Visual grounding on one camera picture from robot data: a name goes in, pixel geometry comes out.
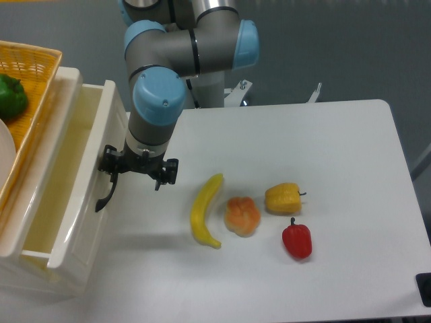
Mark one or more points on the black top drawer handle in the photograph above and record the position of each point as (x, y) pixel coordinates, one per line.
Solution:
(101, 203)

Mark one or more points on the orange bread roll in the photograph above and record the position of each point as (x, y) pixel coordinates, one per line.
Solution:
(242, 216)

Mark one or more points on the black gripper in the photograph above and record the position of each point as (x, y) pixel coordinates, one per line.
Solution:
(114, 162)

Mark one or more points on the yellow woven basket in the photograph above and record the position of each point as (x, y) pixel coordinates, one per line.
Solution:
(36, 67)

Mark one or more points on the red bell pepper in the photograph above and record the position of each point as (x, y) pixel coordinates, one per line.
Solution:
(297, 240)

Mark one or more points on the white drawer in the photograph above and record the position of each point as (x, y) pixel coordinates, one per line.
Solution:
(75, 184)
(77, 279)

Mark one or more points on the yellow banana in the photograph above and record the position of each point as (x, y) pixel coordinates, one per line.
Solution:
(199, 209)

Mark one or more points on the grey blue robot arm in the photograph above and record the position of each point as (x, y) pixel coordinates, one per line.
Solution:
(165, 43)

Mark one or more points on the green bell pepper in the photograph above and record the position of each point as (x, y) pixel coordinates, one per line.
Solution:
(14, 100)

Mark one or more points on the black device at table edge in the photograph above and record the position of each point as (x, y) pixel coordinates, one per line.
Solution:
(423, 281)

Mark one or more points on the yellow bell pepper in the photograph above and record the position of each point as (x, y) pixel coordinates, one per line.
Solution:
(284, 198)

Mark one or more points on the white plate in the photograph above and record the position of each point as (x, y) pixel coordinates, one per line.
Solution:
(7, 153)

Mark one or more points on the white drawer cabinet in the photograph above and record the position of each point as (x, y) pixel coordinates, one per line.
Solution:
(23, 202)

